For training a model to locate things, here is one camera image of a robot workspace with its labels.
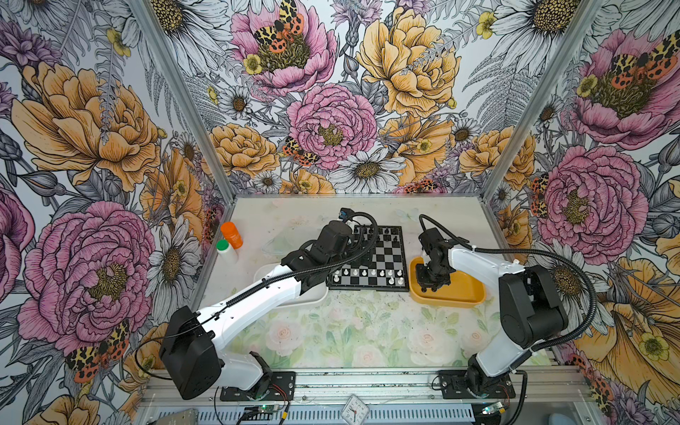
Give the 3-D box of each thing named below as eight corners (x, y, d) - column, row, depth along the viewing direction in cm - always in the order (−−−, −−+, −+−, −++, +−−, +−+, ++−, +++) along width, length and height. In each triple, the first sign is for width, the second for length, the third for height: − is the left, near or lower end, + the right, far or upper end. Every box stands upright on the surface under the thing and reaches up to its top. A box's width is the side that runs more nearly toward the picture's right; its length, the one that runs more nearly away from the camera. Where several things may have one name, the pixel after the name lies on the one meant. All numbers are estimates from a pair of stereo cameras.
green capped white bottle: (222, 264, 101) (213, 250, 94) (226, 253, 104) (218, 239, 97) (236, 264, 101) (228, 250, 94) (240, 253, 104) (232, 239, 97)
